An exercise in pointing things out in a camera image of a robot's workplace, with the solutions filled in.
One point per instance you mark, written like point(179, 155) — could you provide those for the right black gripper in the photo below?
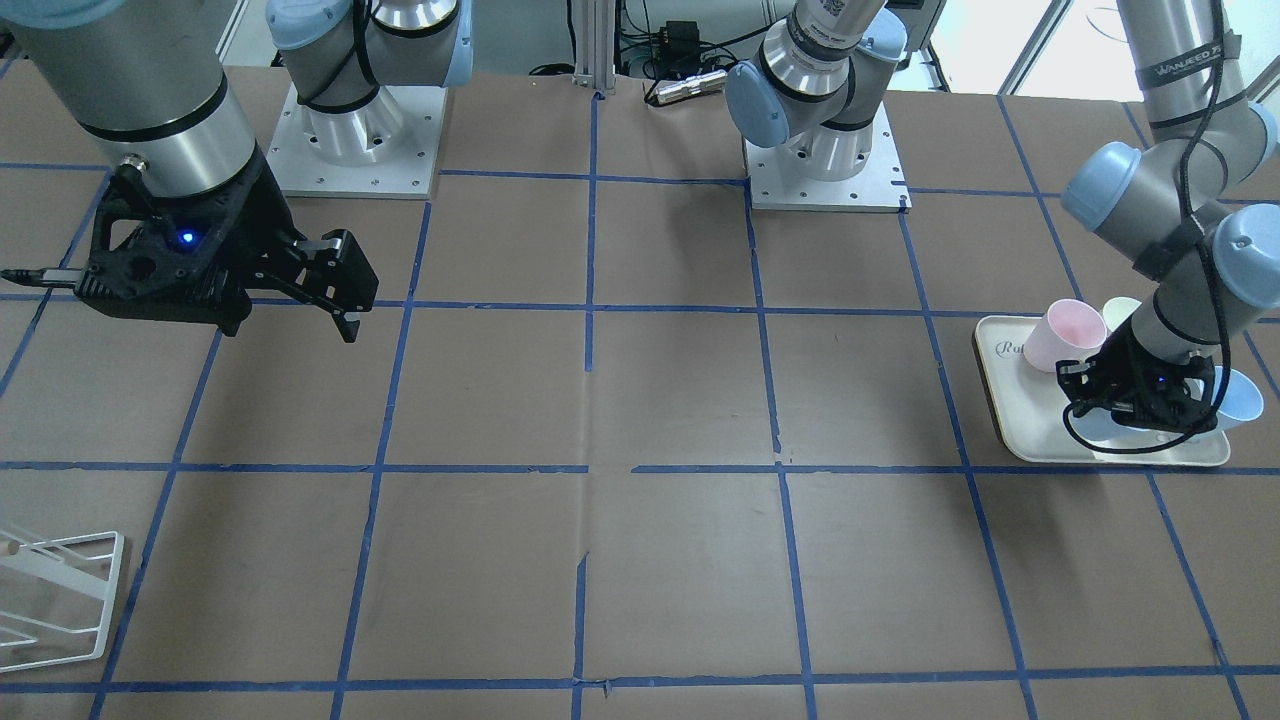
point(252, 222)

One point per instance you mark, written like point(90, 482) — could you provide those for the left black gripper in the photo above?
point(1181, 366)

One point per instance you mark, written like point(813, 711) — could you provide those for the light blue plastic cup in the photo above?
point(1242, 403)

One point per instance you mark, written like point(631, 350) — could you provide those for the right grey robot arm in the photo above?
point(140, 82)

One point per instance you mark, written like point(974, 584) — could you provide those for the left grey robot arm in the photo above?
point(1215, 268)

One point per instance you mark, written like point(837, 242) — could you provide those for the light green plastic cup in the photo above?
point(1116, 310)

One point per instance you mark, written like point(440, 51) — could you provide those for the pink plastic cup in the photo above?
point(1068, 330)

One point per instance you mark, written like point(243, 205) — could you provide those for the cream serving tray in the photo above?
point(1028, 405)

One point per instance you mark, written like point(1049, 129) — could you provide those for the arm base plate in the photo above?
point(387, 150)
point(829, 170)

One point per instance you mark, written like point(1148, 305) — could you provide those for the aluminium frame post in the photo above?
point(595, 32)

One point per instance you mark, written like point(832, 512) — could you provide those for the white wire cup rack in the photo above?
point(59, 597)

